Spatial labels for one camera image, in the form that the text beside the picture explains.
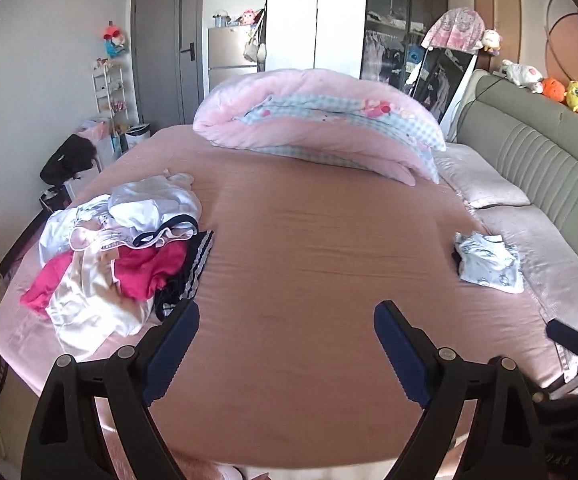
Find light blue cartoon print pants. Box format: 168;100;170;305
454;232;524;295

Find cream pink garment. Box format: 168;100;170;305
46;222;157;360

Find navy blue striped socks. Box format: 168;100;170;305
452;249;462;274

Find green padded headboard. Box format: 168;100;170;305
450;70;578;255

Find magenta pink garment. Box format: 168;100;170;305
20;240;188;314

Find navy white striped garment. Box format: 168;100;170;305
153;230;215;321

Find pink bed sheet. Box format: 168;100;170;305
0;123;578;468

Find white grey hooded jacket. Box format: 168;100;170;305
39;174;202;266

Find orange plush toy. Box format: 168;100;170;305
542;77;566;103

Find black bag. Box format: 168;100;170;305
40;133;97;186

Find pink hanging child jacket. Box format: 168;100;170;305
421;6;485;54

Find pink folded quilt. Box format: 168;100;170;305
193;70;446;186

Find white shelf rack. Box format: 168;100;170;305
92;58;129;122

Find dark glass wardrobe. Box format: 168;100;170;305
361;0;448;96

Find white wardrobe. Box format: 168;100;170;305
265;0;366;78

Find silver refrigerator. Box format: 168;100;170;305
208;26;264;90

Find grey door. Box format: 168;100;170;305
131;0;203;132

